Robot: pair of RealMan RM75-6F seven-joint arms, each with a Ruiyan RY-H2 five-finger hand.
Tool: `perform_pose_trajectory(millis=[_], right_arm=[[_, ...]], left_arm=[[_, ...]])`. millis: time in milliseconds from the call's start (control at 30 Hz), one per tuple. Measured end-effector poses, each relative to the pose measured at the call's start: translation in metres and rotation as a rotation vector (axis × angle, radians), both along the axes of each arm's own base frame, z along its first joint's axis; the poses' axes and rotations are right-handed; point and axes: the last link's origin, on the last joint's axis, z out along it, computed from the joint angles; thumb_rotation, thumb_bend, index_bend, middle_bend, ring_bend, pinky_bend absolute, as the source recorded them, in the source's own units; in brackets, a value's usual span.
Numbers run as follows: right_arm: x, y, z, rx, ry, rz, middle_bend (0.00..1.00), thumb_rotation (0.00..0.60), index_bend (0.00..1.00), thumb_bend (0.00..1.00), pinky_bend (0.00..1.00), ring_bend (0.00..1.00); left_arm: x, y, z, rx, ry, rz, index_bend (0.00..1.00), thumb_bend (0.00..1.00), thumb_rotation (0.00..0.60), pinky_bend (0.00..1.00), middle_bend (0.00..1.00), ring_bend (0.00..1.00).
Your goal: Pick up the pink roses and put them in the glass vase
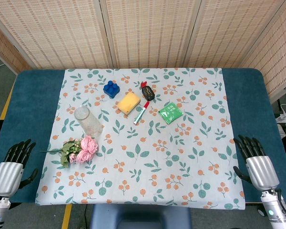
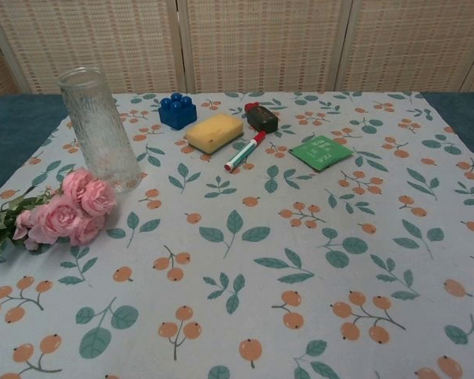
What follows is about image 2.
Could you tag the yellow sponge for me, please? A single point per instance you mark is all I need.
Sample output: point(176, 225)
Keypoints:
point(215, 130)

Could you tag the black and red small device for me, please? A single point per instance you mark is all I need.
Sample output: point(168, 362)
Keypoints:
point(262, 118)

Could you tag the floral print tablecloth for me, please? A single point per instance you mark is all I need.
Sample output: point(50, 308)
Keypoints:
point(237, 245)

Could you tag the green square packet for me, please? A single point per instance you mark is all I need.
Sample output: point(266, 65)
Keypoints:
point(320, 152)

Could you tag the textured clear glass vase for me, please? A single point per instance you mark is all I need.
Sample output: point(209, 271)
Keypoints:
point(102, 150)

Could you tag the pink artificial rose bouquet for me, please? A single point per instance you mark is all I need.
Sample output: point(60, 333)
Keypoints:
point(59, 221)

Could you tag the woven folding screen panel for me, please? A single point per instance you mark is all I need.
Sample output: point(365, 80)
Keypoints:
point(260, 43)
point(102, 39)
point(407, 43)

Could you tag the blue toy building block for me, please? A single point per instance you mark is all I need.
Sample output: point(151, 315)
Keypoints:
point(175, 116)

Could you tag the white green red marker pen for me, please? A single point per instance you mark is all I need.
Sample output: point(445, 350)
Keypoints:
point(243, 154)

